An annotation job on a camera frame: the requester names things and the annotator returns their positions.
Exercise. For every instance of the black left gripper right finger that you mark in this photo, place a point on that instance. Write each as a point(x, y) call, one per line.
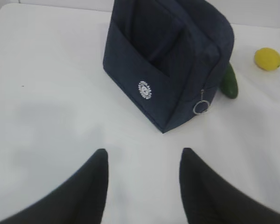
point(207, 198)

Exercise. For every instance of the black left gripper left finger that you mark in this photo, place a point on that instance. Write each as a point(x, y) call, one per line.
point(79, 200)

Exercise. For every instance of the green cucumber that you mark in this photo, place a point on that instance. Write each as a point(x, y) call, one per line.
point(229, 85)

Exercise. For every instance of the navy blue fabric bag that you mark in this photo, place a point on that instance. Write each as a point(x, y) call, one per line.
point(168, 56)

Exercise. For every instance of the yellow lemon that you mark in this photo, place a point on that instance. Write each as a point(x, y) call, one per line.
point(267, 59)

